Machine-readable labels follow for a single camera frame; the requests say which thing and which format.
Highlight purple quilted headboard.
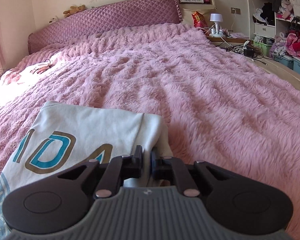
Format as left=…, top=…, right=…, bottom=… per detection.
left=28, top=0, right=183, bottom=54

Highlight brown teddy bear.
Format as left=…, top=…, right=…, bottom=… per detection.
left=63, top=5, right=87, bottom=18

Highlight white open wardrobe shelves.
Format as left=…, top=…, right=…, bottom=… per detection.
left=248, top=0, right=300, bottom=40

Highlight white table lamp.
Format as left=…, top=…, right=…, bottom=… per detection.
left=210, top=13, right=224, bottom=37

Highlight pink fluffy blanket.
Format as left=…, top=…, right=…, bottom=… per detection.
left=0, top=24, right=300, bottom=239

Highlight beige bedside shelf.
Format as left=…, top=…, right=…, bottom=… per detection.
left=178, top=0, right=216, bottom=25

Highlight red snack bag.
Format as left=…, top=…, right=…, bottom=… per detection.
left=192, top=11, right=208, bottom=29

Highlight teal storage box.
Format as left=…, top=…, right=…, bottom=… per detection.
left=272, top=54, right=300, bottom=74

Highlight black cable bundle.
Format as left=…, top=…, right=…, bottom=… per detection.
left=225, top=43, right=268, bottom=66

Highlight white printed sweatshirt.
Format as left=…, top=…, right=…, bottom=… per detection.
left=0, top=101, right=172, bottom=239

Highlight wooden bedside table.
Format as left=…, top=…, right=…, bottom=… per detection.
left=205, top=34, right=251, bottom=46

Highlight small pink doll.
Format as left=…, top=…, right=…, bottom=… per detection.
left=30, top=59, right=52, bottom=74

